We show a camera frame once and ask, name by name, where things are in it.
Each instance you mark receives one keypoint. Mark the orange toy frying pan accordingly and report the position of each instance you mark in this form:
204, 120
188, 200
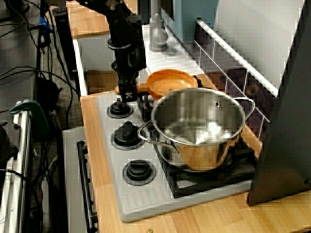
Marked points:
170, 81

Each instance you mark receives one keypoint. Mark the white toy sink basin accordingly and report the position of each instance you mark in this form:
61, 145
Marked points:
97, 53

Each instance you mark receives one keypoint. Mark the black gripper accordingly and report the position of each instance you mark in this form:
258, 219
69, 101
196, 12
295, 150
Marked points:
124, 63

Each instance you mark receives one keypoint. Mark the stainless steel pot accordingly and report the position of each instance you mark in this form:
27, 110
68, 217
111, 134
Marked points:
194, 136

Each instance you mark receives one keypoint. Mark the dark slanted panel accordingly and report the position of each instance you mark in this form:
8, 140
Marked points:
286, 145

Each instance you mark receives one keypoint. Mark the dark tiled backsplash panel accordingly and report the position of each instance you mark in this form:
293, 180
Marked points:
233, 80

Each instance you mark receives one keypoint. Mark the aluminium frame rail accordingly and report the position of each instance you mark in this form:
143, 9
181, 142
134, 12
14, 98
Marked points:
22, 157

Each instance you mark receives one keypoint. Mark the grey toy faucet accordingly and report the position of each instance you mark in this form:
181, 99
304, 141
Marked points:
158, 36

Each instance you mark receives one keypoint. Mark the grey toy stove panel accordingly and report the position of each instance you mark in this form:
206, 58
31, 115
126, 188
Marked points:
145, 204

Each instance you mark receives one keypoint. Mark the black burner grate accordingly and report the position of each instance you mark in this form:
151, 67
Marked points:
142, 102
184, 187

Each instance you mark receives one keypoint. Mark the wooden side countertop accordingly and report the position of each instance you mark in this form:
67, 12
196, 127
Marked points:
82, 24

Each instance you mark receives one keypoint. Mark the blue tape piece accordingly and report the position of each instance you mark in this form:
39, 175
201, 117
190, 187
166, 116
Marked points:
45, 24

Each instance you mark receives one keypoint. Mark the black equipment base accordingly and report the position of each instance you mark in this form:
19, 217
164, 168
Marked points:
7, 145

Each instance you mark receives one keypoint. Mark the wooden stove countertop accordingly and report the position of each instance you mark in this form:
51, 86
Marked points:
218, 218

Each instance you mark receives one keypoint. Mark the green clamp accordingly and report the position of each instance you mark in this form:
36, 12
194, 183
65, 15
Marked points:
39, 116

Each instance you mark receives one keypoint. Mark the white oven cabinet front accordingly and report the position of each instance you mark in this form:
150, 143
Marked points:
70, 170

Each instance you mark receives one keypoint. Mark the black upright post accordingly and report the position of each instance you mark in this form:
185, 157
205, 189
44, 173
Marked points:
64, 48

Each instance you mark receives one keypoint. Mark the black stove knob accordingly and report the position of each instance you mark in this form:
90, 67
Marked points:
127, 137
119, 111
139, 172

